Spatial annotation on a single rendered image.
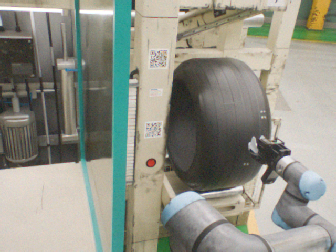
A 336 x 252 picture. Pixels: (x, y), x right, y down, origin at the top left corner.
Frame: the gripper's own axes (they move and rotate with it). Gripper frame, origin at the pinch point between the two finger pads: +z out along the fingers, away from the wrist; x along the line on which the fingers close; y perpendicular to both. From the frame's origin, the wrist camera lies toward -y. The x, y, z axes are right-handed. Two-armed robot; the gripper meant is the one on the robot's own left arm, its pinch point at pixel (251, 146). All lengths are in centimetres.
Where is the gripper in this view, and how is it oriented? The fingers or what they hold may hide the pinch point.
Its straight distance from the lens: 137.7
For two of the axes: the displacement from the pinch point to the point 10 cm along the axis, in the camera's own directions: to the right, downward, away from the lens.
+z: -3.1, -3.6, 8.8
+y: 0.3, -9.3, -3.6
